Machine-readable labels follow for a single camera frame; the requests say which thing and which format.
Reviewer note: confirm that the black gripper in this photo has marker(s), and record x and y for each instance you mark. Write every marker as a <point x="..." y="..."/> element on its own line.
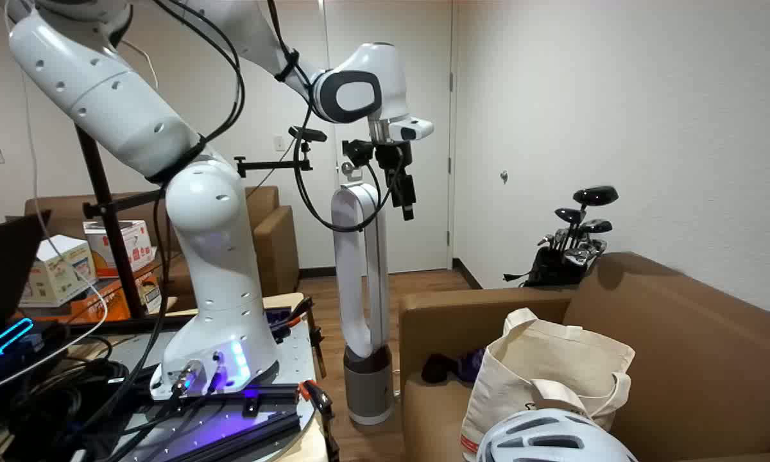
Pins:
<point x="396" y="161"/>

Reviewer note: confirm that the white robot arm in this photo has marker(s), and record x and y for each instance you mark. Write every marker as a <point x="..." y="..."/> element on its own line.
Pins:
<point x="69" y="49"/>

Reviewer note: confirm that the black camera tripod stand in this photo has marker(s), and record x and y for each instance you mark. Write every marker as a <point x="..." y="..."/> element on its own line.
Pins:
<point x="107" y="210"/>

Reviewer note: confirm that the white cardboard box left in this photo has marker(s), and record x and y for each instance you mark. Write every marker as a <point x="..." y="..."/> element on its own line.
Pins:
<point x="63" y="269"/>

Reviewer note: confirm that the brown sofa in background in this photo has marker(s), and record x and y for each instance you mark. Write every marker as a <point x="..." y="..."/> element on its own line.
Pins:
<point x="271" y="224"/>

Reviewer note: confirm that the brown sofa armchair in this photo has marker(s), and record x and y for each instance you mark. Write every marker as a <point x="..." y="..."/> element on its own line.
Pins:
<point x="699" y="377"/>

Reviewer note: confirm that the white bicycle helmet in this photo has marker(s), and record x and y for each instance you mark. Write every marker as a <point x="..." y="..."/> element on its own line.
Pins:
<point x="550" y="437"/>

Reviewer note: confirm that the black laptop with blue light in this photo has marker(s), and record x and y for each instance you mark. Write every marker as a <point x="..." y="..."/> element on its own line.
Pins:
<point x="19" y="243"/>

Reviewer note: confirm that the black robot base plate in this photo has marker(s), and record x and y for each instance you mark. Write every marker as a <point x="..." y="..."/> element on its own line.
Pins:
<point x="251" y="427"/>

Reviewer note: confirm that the black golf bag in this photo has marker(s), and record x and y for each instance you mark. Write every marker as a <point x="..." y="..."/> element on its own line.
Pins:
<point x="561" y="261"/>

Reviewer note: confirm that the black golf driver club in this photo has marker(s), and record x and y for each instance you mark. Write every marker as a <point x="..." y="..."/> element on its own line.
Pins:
<point x="597" y="197"/>

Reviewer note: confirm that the cream canvas tote bag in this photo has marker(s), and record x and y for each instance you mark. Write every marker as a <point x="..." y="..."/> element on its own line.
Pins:
<point x="546" y="365"/>

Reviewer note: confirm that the dark navy sock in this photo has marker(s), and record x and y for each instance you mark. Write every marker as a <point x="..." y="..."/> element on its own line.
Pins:
<point x="439" y="369"/>

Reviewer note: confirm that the black fairway wood club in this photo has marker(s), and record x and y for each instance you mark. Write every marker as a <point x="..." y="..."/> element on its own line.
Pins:
<point x="570" y="217"/>

